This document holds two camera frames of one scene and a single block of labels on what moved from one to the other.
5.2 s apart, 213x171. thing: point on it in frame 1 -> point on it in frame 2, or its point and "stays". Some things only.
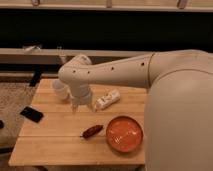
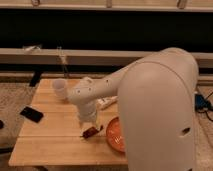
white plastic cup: [60, 89] stays
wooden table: [113, 133] stays
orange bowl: [124, 134] stays
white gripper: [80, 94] -> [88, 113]
